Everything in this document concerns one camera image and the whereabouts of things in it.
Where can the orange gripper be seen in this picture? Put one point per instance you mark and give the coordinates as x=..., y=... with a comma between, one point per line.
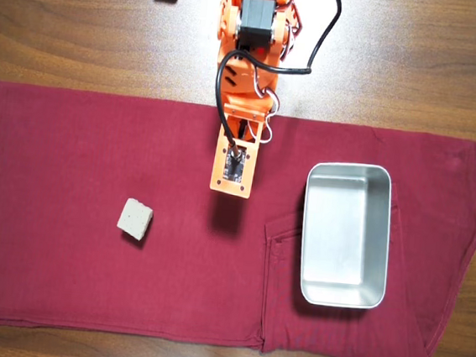
x=247, y=131

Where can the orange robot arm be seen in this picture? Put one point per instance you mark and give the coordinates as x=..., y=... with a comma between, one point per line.
x=232, y=22

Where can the beige foam cube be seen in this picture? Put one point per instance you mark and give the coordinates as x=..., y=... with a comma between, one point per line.
x=134, y=217

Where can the rectangular metal tray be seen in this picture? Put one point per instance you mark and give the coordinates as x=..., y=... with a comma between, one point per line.
x=344, y=239

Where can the dark red cloth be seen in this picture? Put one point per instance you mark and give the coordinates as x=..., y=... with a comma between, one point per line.
x=87, y=257

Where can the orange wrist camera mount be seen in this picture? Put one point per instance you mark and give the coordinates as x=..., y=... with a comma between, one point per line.
x=221, y=172

